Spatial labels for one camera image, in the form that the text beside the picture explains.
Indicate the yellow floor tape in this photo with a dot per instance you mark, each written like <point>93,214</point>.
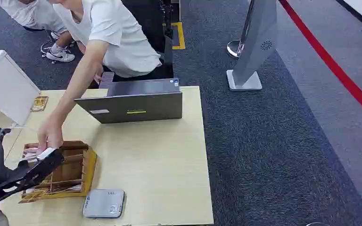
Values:
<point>179,36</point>

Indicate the person in white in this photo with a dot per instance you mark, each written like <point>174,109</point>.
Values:
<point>121,40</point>

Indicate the grey laptop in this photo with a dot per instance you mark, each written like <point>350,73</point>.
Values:
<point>137,107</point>

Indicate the red floor tape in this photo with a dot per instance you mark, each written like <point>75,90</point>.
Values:
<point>331,62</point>

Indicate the chrome stanchion base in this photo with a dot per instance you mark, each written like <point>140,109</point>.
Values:
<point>234,48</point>

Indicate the crouching person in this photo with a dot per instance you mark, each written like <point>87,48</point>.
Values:
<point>34,14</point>

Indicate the grey flat card reader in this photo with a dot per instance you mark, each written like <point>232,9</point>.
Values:
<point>103,203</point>

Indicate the person's hand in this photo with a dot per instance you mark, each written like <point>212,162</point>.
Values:
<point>50,134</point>

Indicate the grey standing sign panel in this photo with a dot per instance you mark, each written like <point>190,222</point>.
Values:
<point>256,43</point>

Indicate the wooden card box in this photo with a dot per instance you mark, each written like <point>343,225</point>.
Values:
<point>74,170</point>

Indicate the white sneaker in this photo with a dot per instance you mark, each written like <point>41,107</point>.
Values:
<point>60,56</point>

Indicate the white card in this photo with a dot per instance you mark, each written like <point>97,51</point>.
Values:
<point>46,153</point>

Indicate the white cards stack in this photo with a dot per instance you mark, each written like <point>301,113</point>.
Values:
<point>65,188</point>

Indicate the white cabinet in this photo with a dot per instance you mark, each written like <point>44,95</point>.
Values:
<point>3,84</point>

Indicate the small golden framed tile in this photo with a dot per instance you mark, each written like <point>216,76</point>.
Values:
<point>39,103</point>

